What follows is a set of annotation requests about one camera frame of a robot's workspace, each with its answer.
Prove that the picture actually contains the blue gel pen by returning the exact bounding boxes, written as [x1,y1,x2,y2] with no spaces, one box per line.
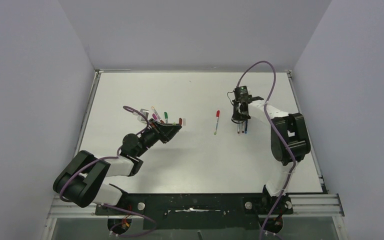
[244,120,248,134]

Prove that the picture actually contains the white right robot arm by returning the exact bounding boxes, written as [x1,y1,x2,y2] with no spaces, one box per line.
[230,85,311,197]

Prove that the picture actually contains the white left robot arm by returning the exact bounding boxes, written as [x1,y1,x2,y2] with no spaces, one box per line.
[52,119,182,208]

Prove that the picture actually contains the brown cap marker left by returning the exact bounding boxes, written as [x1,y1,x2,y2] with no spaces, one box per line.
[151,106,165,123]

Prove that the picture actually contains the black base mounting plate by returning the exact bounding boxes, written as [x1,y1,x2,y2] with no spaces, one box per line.
[95,193,294,233]

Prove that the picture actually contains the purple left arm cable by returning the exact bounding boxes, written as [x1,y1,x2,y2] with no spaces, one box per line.
[58,105,151,203]

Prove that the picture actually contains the purple lower base cable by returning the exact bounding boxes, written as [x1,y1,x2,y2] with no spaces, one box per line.
[95,203,158,239]

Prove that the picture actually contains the aluminium rail frame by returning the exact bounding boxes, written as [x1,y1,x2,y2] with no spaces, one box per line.
[47,194,345,219]

